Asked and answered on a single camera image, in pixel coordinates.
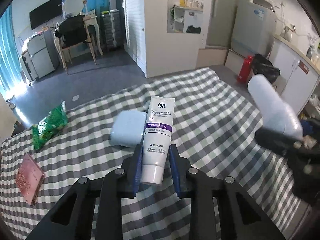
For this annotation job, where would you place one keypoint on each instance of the white purple toothpaste tube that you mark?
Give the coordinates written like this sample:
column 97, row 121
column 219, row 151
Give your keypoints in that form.
column 157, row 139

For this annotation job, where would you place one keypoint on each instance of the silver mini fridge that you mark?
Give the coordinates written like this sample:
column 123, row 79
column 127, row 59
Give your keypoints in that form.
column 43, row 53

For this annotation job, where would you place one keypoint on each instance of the black drawer tower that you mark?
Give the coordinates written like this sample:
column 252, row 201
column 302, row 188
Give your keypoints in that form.
column 112, row 28

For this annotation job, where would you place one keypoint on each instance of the white sliding wardrobe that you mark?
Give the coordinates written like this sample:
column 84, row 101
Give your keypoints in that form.
column 153, row 42

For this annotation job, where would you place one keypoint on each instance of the teal window curtains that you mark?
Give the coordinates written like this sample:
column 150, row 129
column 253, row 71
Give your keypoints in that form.
column 10, row 65

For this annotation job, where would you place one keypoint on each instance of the white side cart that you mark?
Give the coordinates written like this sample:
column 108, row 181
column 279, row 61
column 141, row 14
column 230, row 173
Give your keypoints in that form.
column 28, row 67

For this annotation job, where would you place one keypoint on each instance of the pink embossed notebook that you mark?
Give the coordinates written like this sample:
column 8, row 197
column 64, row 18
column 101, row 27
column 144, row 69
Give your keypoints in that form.
column 29, row 179

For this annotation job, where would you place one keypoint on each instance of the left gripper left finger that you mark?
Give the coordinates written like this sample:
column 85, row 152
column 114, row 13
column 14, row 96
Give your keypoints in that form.
column 93, row 204

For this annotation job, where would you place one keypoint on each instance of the red thermos bottle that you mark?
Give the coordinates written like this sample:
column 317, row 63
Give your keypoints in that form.
column 245, row 70

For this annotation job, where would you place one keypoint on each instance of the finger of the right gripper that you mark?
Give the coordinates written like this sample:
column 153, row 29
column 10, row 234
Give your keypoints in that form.
column 277, row 142

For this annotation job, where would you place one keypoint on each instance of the green snack bag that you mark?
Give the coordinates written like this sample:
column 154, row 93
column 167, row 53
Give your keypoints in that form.
column 49, row 126

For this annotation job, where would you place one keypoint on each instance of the round white mirror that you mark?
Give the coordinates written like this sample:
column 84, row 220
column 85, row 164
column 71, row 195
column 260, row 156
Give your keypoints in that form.
column 72, row 8

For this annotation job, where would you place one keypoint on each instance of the white spray bottle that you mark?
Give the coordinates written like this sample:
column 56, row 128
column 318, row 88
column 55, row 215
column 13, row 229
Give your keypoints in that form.
column 277, row 115

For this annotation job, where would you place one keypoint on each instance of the white dressing desk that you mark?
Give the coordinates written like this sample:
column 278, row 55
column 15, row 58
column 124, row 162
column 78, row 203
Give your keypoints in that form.
column 91, row 19

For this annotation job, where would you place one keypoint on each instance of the wooden chair with black jacket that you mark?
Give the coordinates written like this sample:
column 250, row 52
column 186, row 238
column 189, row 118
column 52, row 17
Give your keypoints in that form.
column 70, row 33

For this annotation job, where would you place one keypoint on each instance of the white bin with black bag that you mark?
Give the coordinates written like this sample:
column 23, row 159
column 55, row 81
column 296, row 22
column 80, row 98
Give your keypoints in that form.
column 261, row 65

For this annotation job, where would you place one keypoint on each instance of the black wall television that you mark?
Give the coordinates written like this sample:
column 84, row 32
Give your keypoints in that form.
column 45, row 12

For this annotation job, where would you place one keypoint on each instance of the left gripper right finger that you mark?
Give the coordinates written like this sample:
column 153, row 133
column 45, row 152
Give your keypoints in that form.
column 220, row 208

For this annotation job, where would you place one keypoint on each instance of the grey checkered tablecloth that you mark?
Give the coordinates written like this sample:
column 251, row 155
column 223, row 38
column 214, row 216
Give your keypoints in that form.
column 211, row 124

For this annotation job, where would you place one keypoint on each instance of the white washing machine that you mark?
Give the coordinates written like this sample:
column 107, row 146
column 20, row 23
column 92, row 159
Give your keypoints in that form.
column 253, row 30

